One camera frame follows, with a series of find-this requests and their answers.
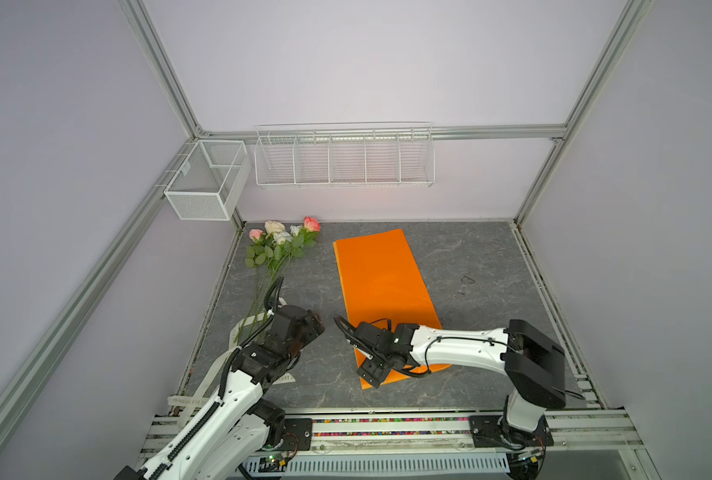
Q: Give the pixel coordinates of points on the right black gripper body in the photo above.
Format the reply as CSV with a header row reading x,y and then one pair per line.
x,y
375,368

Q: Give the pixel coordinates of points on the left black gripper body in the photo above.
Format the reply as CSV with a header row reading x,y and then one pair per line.
x,y
310,330

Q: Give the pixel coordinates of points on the dark pink fake rose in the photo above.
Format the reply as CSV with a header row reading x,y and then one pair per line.
x,y
310,229

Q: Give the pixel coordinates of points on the white fake rose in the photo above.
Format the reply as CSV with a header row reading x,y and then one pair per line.
x,y
295,244

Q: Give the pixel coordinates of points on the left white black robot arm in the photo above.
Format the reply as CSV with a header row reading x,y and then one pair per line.
x,y
236,420

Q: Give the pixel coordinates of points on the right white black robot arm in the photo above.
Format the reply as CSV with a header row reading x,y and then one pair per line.
x,y
533,362

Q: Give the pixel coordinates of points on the cream fake rose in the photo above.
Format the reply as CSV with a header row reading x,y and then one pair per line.
x,y
276,251

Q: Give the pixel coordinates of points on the white printed ribbon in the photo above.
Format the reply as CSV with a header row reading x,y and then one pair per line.
x,y
185,406

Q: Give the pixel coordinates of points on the white mesh box basket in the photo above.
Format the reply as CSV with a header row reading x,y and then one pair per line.
x,y
209,181

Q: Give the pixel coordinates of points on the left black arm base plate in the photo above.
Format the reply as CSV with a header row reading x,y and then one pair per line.
x,y
292,434

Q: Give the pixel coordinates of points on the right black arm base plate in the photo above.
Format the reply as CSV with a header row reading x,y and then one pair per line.
x,y
488,431

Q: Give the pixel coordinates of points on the white slotted cable duct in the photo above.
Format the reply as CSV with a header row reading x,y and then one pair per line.
x,y
378,466

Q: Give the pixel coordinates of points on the white wire shelf basket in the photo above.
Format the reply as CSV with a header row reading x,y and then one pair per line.
x,y
345,155

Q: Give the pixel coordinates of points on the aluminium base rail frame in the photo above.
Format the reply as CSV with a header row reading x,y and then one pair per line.
x,y
607,433

